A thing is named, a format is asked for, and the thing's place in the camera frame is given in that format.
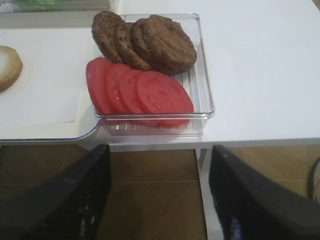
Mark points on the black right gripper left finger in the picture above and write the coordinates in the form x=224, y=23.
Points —
x=68, y=206

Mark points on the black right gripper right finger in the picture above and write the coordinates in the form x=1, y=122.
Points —
x=250, y=206

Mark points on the clear lettuce and cheese container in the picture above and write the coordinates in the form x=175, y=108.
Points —
x=11, y=9

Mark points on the round object on floor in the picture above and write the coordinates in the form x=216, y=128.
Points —
x=314, y=182

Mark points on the white metal tray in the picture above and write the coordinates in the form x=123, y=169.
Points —
x=50, y=120

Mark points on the leftmost red tomato slice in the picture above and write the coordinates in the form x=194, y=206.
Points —
x=95, y=78

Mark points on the red tomato slice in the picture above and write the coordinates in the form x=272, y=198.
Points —
x=113, y=76
x=128, y=91
x=159, y=93
x=95, y=78

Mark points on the front red tomato slice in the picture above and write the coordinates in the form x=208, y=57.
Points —
x=159, y=93

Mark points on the white paper tray liner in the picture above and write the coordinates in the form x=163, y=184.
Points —
x=50, y=75

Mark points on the clear patty and tomato container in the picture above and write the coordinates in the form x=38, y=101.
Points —
x=194, y=80

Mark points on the bottom bun on tray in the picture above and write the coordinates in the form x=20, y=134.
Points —
x=11, y=67

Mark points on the brown burger patty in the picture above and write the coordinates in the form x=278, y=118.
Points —
x=103, y=30
x=139, y=43
x=126, y=50
x=168, y=42

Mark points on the leftmost brown burger patty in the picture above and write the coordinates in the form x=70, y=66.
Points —
x=103, y=30

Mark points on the front brown burger patty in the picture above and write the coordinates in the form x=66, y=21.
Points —
x=168, y=42

